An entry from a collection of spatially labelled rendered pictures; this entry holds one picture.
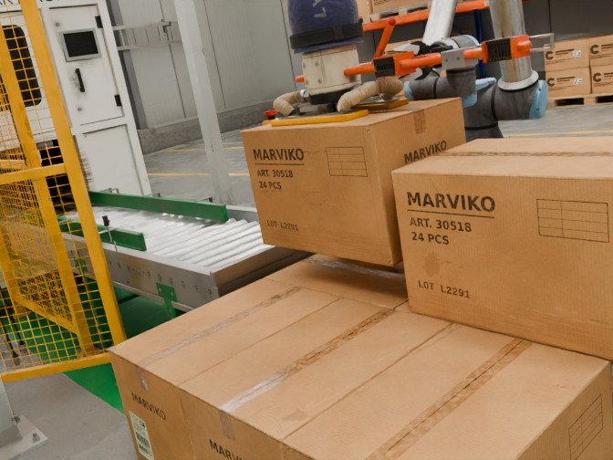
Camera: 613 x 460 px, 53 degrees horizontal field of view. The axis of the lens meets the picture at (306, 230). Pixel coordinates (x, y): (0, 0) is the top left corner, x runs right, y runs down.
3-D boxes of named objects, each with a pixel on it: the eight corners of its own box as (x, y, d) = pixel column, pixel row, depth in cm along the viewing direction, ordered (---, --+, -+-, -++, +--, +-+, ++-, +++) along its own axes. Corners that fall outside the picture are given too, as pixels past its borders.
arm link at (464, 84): (448, 106, 207) (446, 67, 204) (482, 104, 201) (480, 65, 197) (437, 110, 200) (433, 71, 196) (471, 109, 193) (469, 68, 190)
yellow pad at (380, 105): (313, 116, 213) (310, 101, 211) (333, 110, 219) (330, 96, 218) (389, 109, 188) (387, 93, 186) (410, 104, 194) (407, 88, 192)
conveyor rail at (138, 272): (12, 250, 392) (3, 222, 387) (20, 248, 395) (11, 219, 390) (220, 324, 222) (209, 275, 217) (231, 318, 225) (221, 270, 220)
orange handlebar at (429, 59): (272, 88, 212) (270, 78, 211) (334, 76, 231) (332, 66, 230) (524, 54, 144) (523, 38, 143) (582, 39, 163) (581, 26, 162)
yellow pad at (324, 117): (270, 127, 201) (267, 111, 200) (293, 120, 207) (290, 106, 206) (346, 121, 176) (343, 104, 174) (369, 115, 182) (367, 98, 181)
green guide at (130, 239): (10, 226, 390) (5, 213, 387) (26, 222, 396) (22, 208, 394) (126, 257, 272) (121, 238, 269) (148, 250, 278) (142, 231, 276)
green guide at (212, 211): (89, 203, 423) (87, 190, 420) (104, 199, 429) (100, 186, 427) (224, 222, 305) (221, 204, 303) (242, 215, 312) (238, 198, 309)
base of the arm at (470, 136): (460, 141, 274) (458, 120, 271) (505, 138, 268) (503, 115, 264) (455, 153, 258) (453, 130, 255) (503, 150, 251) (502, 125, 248)
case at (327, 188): (263, 244, 217) (239, 130, 207) (343, 212, 241) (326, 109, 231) (392, 266, 172) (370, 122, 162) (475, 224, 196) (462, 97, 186)
